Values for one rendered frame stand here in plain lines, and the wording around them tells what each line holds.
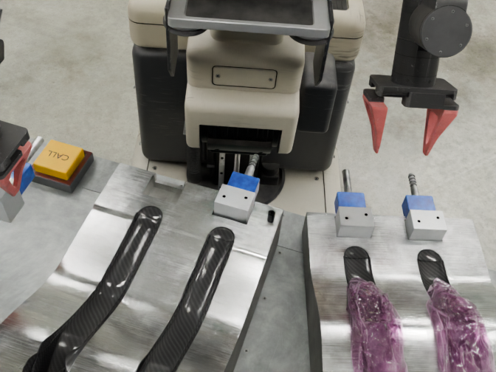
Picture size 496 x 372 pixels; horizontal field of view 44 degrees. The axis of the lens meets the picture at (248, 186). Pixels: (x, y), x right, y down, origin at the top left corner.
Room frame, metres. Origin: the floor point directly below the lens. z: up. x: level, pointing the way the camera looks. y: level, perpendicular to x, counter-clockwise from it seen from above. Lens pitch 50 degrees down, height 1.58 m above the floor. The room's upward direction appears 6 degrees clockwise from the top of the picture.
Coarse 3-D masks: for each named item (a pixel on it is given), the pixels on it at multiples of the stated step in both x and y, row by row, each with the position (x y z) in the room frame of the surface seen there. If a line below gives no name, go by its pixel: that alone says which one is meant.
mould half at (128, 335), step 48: (192, 192) 0.57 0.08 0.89; (96, 240) 0.47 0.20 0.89; (192, 240) 0.48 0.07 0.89; (240, 240) 0.49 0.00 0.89; (48, 288) 0.38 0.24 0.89; (144, 288) 0.40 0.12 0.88; (240, 288) 0.42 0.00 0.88; (0, 336) 0.29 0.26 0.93; (48, 336) 0.30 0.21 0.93; (96, 336) 0.31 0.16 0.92; (144, 336) 0.32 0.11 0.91; (240, 336) 0.35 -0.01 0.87
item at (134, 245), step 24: (144, 216) 0.52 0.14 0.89; (144, 240) 0.48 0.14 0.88; (216, 240) 0.49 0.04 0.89; (120, 264) 0.44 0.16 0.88; (216, 264) 0.45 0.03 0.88; (96, 288) 0.39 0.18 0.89; (120, 288) 0.40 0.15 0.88; (192, 288) 0.41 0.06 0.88; (216, 288) 0.41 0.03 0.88; (96, 312) 0.36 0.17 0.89; (192, 312) 0.38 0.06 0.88; (72, 336) 0.31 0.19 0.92; (168, 336) 0.33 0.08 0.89; (192, 336) 0.34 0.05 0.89; (48, 360) 0.28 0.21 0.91; (72, 360) 0.27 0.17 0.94; (144, 360) 0.29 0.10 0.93; (168, 360) 0.29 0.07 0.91
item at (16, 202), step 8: (32, 144) 0.58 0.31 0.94; (40, 144) 0.59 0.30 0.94; (32, 152) 0.57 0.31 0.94; (24, 168) 0.53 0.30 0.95; (24, 176) 0.52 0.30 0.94; (32, 176) 0.53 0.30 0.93; (24, 184) 0.52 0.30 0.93; (0, 192) 0.48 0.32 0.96; (0, 200) 0.47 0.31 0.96; (8, 200) 0.48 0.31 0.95; (16, 200) 0.49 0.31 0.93; (0, 208) 0.47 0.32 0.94; (8, 208) 0.47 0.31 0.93; (16, 208) 0.48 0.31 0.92; (0, 216) 0.47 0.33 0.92; (8, 216) 0.47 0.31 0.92
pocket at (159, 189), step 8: (152, 176) 0.59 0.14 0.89; (152, 184) 0.59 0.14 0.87; (160, 184) 0.59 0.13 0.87; (168, 184) 0.59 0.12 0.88; (144, 192) 0.56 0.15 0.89; (152, 192) 0.58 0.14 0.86; (160, 192) 0.58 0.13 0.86; (168, 192) 0.58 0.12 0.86; (176, 192) 0.58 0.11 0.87; (168, 200) 0.57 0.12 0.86; (176, 200) 0.57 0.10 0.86
